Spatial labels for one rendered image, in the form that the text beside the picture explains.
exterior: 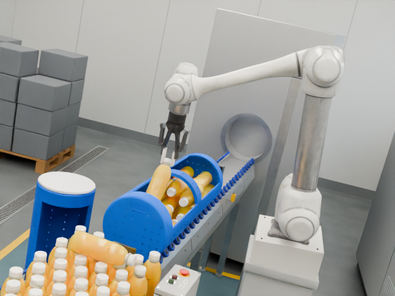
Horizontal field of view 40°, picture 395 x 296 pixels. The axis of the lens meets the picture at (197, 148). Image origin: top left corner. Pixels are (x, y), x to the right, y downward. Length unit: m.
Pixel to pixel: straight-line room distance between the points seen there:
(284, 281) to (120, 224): 0.74
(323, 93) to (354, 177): 5.40
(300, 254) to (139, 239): 0.68
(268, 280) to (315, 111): 0.78
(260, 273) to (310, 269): 0.21
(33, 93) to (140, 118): 2.19
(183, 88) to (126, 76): 5.42
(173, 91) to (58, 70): 4.00
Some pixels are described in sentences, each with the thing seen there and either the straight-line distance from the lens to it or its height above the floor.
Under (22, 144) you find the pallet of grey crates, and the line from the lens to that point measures 5.82.
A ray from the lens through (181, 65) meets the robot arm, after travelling 2.22.
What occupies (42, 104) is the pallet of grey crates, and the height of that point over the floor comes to 0.72.
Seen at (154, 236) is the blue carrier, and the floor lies 1.09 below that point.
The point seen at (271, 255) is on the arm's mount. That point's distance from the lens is 2.35.
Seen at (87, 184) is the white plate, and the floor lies 1.04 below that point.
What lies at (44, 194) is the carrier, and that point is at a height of 1.00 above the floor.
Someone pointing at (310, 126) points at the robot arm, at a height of 1.65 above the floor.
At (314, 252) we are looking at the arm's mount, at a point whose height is 1.12.
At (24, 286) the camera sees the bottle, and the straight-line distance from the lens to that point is 1.79.
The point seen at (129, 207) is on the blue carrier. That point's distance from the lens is 2.17.
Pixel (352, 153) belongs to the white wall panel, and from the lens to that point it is 7.31.
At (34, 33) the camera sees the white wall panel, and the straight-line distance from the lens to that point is 7.87.
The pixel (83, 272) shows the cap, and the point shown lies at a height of 1.12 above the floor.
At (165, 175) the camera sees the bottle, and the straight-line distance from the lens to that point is 2.29.
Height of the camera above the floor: 2.00
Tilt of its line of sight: 15 degrees down
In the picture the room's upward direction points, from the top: 12 degrees clockwise
